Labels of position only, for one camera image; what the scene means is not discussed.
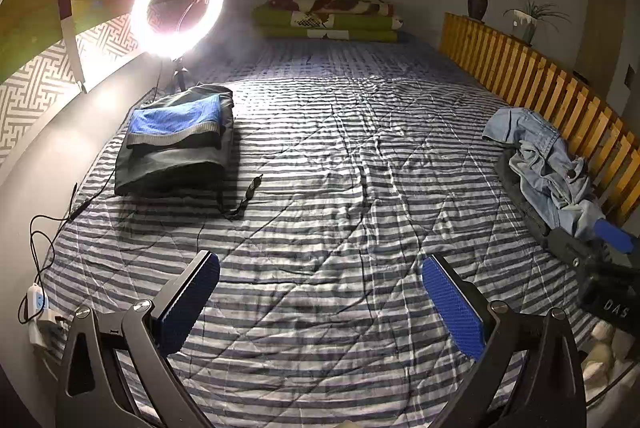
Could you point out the black light tripod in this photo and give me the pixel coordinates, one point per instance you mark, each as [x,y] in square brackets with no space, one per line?
[179,73]

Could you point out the blue grey folded garment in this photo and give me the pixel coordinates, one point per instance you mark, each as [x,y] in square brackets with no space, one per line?
[175,121]

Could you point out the striped bed sheet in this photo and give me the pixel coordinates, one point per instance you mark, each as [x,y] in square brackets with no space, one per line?
[325,168]

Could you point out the dark ceramic vase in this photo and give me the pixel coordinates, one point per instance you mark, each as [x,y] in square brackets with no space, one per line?
[477,6]

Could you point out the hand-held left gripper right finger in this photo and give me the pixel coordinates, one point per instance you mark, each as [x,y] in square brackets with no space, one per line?
[452,308]

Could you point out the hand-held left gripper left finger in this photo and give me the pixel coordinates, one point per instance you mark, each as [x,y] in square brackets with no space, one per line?
[192,298]

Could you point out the beige door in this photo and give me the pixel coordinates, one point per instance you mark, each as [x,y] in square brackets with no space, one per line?
[607,23]

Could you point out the white power strip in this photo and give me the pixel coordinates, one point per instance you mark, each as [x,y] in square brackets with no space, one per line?
[42,318]

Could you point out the wooden slat railing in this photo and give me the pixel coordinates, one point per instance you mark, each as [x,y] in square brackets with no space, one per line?
[545,81]

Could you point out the dark grey crumpled garment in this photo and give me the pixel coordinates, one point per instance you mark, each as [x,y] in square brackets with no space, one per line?
[520,203]

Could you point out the dark folded garment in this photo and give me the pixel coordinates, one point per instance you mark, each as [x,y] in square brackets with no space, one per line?
[170,168]

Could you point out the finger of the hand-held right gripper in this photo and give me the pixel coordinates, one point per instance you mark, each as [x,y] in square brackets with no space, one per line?
[614,234]
[570,248]

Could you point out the light blue denim garment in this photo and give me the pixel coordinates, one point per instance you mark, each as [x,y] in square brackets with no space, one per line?
[547,168]

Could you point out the potted green plant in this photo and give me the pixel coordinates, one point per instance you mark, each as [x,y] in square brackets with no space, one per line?
[530,16]

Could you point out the folded green floral quilt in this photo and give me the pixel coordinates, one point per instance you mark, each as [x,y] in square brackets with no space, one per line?
[325,21]

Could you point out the person's right hand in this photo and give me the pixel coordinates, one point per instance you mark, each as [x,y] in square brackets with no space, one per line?
[602,353]

